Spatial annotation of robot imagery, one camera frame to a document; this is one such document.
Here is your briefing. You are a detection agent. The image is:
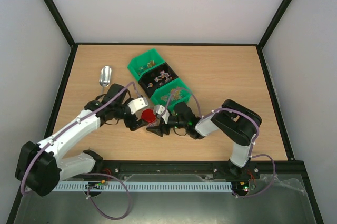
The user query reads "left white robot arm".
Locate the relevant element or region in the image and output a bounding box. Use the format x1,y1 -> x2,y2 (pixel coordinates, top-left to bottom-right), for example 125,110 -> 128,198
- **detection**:
15,84 -> 148,196

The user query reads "light blue cable duct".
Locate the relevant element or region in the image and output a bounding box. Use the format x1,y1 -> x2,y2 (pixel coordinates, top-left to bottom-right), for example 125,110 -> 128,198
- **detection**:
54,181 -> 232,192

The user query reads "black frame post left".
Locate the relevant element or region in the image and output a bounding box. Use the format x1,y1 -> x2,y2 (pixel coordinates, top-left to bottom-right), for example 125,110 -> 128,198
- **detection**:
27,0 -> 76,48

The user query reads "clear glass jar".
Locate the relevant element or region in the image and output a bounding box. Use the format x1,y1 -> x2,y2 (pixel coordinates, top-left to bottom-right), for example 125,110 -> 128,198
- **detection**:
146,120 -> 159,128

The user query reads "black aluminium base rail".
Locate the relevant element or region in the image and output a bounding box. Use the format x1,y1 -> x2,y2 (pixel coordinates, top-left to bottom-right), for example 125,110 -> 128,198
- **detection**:
26,159 -> 306,180

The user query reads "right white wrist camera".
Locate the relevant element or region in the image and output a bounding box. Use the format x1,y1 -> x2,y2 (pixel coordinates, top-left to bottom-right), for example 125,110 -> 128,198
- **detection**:
153,105 -> 170,124

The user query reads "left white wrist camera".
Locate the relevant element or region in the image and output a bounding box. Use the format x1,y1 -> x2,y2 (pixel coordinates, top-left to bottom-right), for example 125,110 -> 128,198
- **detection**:
127,97 -> 149,114

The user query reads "black frame post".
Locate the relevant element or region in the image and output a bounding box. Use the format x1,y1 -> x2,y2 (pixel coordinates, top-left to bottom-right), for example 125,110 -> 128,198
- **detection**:
257,0 -> 310,48
27,0 -> 76,48

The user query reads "black frame post right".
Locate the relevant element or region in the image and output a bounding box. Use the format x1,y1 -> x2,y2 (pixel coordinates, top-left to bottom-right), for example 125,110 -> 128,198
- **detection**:
257,0 -> 310,48

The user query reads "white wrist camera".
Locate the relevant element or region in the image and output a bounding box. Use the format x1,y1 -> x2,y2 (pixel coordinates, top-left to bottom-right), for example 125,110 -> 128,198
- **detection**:
127,97 -> 149,114
153,105 -> 170,124

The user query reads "silver metal scoop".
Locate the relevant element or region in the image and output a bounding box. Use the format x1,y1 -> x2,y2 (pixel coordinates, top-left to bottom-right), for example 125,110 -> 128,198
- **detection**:
99,66 -> 112,94

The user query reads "black bin with swirl lollipops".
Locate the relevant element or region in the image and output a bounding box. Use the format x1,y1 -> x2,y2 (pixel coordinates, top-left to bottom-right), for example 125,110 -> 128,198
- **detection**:
138,63 -> 178,98

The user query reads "green bin with lollipops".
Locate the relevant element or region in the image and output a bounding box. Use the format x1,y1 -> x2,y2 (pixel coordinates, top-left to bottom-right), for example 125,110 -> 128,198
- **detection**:
127,48 -> 165,81

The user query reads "red jar lid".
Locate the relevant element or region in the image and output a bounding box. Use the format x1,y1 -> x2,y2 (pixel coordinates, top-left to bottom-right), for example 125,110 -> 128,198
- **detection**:
141,109 -> 156,124

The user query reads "green bin with gummy candies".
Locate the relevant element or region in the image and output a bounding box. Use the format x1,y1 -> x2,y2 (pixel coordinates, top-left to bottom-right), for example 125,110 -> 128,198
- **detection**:
150,78 -> 191,111

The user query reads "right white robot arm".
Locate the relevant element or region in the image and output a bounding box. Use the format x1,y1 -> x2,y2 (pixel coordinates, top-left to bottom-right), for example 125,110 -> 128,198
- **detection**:
147,99 -> 262,178

